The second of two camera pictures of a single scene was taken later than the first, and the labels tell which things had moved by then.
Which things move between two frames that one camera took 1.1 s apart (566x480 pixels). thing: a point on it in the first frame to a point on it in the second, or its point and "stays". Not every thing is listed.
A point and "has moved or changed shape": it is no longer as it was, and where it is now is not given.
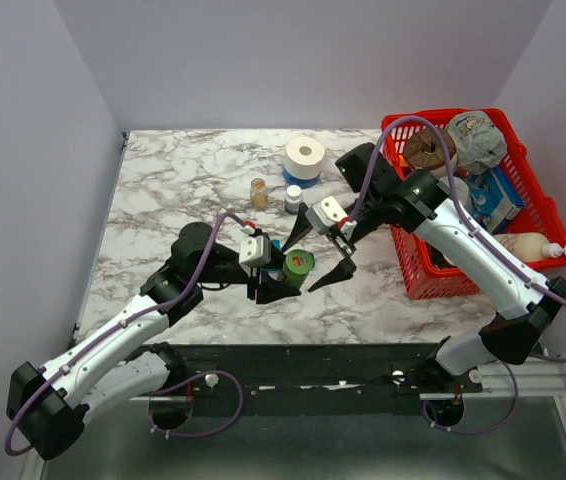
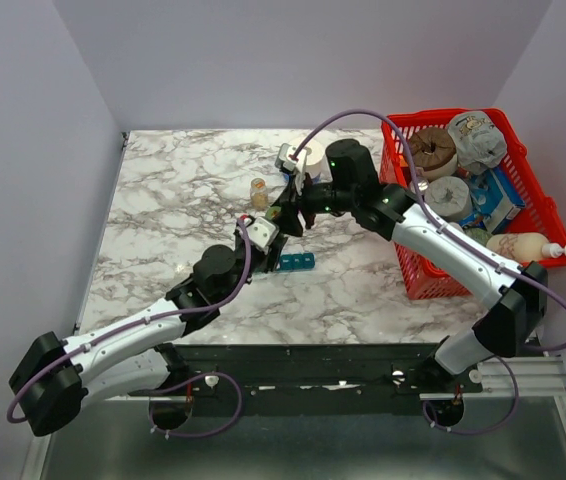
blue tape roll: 302,183 stays
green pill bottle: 297,265 to 273,212
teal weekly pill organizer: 277,272 has moved or changed shape
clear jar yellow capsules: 259,193 stays
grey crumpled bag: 480,145 stays
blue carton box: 493,200 stays
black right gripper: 344,270 to 287,222
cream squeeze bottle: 531,246 stays
